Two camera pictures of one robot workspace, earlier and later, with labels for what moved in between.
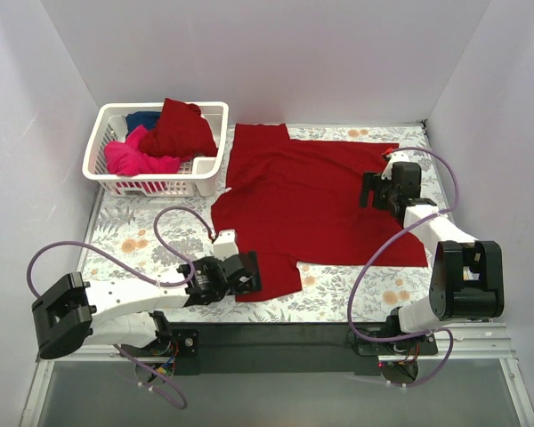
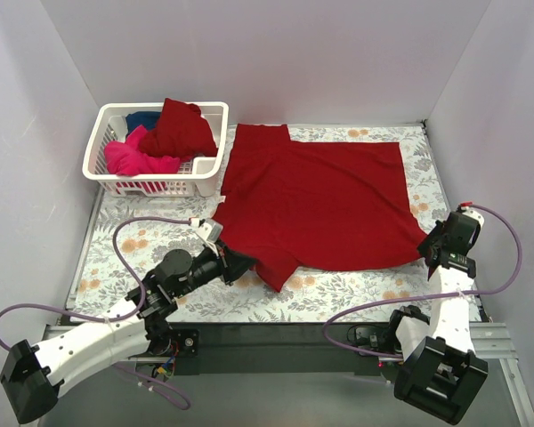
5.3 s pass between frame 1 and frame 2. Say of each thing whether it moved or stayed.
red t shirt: stayed
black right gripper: moved
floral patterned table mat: stayed
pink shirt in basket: stayed
